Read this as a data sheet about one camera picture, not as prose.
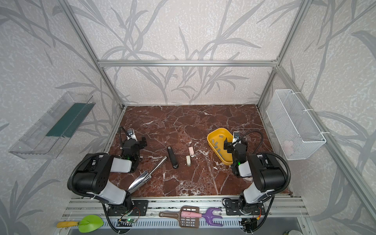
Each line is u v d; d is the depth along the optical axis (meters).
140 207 0.73
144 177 0.83
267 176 0.47
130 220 0.70
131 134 0.80
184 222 0.71
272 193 0.49
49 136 0.64
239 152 0.69
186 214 0.69
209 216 0.70
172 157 0.89
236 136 0.79
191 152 0.91
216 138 1.01
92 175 0.46
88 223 0.68
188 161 0.87
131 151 0.71
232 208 0.73
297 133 0.61
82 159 0.50
